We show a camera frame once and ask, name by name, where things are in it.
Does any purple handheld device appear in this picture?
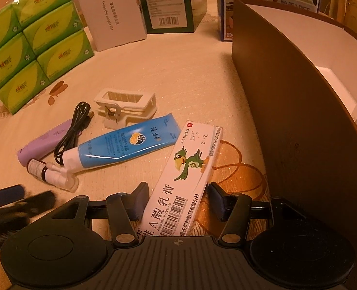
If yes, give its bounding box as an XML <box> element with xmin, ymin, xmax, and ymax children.
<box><xmin>17</xmin><ymin>118</ymin><xmax>73</xmax><ymax>167</ymax></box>

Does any small spray bottle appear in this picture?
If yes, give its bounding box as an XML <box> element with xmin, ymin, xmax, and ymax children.
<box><xmin>27</xmin><ymin>159</ymin><xmax>79</xmax><ymax>193</ymax></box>

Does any dark green product box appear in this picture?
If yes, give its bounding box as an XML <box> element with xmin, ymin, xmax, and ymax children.
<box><xmin>132</xmin><ymin>0</ymin><xmax>208</xmax><ymax>34</ymax></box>

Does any black cable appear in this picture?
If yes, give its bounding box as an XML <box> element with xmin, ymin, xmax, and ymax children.
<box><xmin>54</xmin><ymin>101</ymin><xmax>94</xmax><ymax>166</ymax></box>

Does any brown shoe box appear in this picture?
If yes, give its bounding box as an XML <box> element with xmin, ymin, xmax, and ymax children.
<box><xmin>231</xmin><ymin>0</ymin><xmax>357</xmax><ymax>242</ymax></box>

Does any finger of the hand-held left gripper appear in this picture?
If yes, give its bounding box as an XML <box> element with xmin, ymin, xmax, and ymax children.
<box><xmin>3</xmin><ymin>191</ymin><xmax>56</xmax><ymax>218</ymax></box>
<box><xmin>0</xmin><ymin>184</ymin><xmax>25</xmax><ymax>210</ymax></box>

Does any blue cream tube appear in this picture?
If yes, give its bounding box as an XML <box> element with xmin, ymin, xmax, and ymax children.
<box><xmin>62</xmin><ymin>113</ymin><xmax>179</xmax><ymax>173</ymax></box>

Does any white medicine box green bird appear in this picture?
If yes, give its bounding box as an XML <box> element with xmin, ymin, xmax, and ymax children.
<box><xmin>139</xmin><ymin>121</ymin><xmax>225</xmax><ymax>239</ymax></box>

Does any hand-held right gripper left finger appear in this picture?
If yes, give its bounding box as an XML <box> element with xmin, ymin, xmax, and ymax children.
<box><xmin>44</xmin><ymin>182</ymin><xmax>149</xmax><ymax>247</ymax></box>

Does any bundle of green tissue packets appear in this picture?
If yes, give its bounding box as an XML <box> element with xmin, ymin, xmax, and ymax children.
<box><xmin>0</xmin><ymin>0</ymin><xmax>95</xmax><ymax>115</ymax></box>

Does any white plastic clip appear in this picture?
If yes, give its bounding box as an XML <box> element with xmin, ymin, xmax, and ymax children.
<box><xmin>94</xmin><ymin>88</ymin><xmax>158</xmax><ymax>128</ymax></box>

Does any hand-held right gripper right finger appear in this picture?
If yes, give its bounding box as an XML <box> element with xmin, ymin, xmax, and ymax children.
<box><xmin>208</xmin><ymin>183</ymin><xmax>310</xmax><ymax>245</ymax></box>

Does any white cardboard box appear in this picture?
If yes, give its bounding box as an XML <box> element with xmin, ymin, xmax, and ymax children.
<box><xmin>75</xmin><ymin>0</ymin><xmax>148</xmax><ymax>52</ymax></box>

